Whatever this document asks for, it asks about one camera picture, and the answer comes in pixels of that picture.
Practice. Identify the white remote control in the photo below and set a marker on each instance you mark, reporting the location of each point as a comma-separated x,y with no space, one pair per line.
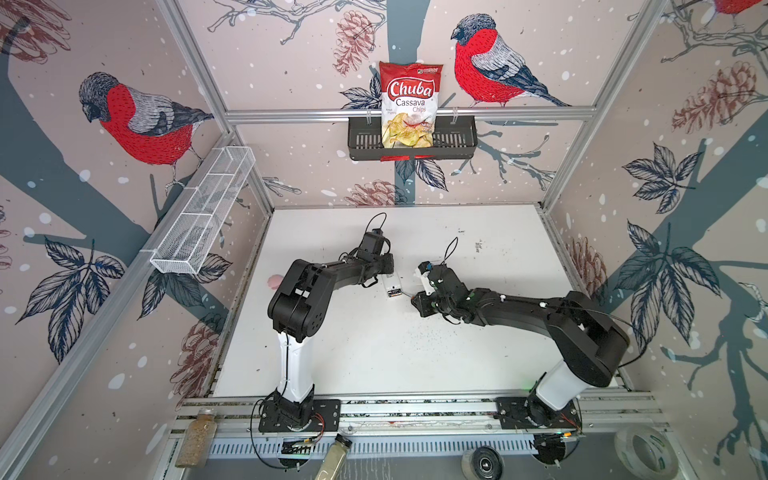
392,284

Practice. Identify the white wire mesh shelf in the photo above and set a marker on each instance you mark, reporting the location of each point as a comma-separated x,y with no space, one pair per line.
192,234

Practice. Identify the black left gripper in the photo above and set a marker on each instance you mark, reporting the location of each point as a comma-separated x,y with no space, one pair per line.
390,263

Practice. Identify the red cassava chips bag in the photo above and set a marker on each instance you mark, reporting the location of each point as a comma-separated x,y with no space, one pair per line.
409,104

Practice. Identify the beige powder bottle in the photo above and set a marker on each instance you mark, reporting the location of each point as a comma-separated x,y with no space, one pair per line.
335,458

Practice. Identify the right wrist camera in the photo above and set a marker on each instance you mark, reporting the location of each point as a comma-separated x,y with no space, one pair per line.
431,276

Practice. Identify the clear tape roll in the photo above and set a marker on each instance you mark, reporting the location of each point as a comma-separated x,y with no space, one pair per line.
646,453

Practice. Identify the black wall basket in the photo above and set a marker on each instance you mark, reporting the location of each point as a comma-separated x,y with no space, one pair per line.
454,139

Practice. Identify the brown grain bottle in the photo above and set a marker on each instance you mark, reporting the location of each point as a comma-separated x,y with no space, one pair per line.
195,448

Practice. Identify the pink handled knife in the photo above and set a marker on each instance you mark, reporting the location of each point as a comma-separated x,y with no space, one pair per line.
274,281

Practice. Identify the aluminium mounting rail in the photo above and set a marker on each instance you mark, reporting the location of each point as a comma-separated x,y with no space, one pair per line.
601,410

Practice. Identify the black round speaker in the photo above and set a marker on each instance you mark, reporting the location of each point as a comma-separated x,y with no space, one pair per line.
482,463

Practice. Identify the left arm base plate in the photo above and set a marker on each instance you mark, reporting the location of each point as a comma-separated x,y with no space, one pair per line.
324,416

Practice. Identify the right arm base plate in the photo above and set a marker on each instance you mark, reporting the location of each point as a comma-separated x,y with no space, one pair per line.
510,413

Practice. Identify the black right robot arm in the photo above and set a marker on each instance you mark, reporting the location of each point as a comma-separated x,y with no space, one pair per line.
590,343

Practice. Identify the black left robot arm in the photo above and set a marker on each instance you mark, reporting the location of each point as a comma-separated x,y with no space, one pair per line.
298,309

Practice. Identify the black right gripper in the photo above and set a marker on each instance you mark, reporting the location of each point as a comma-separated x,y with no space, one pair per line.
421,306

